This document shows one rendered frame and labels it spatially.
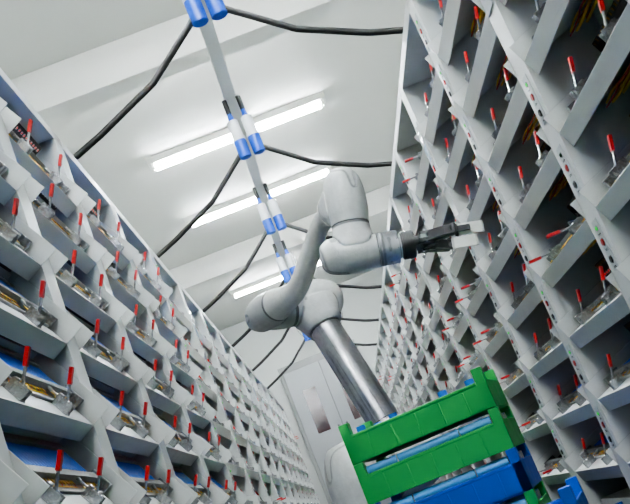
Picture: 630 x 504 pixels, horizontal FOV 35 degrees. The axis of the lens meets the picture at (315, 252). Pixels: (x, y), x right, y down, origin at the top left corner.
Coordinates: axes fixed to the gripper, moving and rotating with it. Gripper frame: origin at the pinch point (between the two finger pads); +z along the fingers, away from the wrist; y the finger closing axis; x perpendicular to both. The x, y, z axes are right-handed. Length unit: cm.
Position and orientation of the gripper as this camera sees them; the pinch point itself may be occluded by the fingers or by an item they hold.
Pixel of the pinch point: (476, 233)
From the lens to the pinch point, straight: 263.8
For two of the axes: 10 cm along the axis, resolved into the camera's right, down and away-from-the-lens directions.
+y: -0.5, -2.5, -9.7
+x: -1.6, -9.5, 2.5
